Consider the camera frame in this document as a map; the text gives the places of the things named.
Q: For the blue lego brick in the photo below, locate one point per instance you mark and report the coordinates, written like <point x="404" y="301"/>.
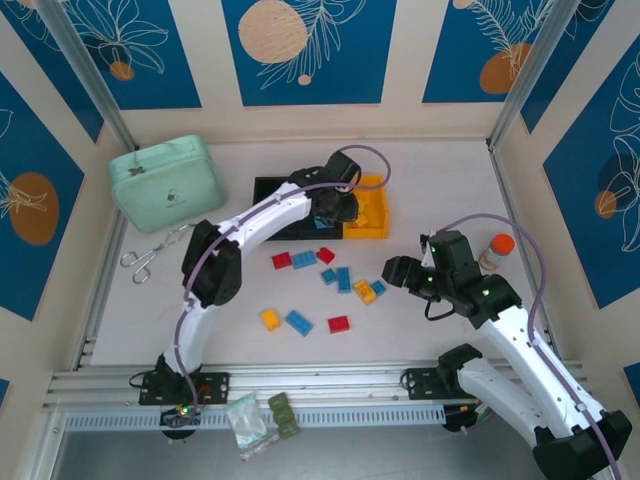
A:
<point x="304" y="259"/>
<point x="328" y="276"/>
<point x="321" y="223"/>
<point x="343" y="280"/>
<point x="299" y="323"/>
<point x="378" y="287"/>

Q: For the red lego brick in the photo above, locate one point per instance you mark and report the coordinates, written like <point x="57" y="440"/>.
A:
<point x="281" y="260"/>
<point x="338" y="324"/>
<point x="325" y="255"/>

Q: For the yellow lego brick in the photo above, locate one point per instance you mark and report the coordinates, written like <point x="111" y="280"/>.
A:
<point x="364" y="218"/>
<point x="365" y="291"/>
<point x="362" y="200"/>
<point x="270" y="319"/>

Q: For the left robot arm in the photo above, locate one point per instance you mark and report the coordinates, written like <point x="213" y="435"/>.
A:
<point x="272" y="220"/>

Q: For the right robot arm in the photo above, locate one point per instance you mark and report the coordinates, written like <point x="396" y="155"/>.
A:
<point x="525" y="350"/>

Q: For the yellow plastic bin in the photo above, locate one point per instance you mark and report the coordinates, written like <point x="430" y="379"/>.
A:
<point x="382" y="220"/>

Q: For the orange-capped bottle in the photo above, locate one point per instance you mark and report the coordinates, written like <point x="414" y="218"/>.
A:
<point x="501" y="245"/>

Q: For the mint green zip case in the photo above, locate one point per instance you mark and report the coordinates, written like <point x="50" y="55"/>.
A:
<point x="165" y="185"/>

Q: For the metal scissor tongs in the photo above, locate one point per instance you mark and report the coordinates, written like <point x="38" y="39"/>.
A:
<point x="159" y="248"/>

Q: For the olive green block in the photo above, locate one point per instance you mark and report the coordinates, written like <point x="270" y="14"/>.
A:
<point x="278" y="401"/>
<point x="283" y="416"/>
<point x="289" y="430"/>

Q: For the clear plastic bag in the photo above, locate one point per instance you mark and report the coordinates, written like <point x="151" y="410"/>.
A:
<point x="245" y="420"/>

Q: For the small clear packet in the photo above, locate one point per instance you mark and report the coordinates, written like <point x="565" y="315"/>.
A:
<point x="260" y="447"/>

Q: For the aluminium side rail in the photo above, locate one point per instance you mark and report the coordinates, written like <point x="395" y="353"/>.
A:
<point x="515" y="200"/>
<point x="103" y="280"/>

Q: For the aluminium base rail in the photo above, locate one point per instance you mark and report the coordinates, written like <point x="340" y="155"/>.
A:
<point x="325" y="380"/>

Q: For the aluminium frame post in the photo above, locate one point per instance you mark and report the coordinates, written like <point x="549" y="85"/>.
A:
<point x="530" y="75"/>
<point x="91" y="75"/>

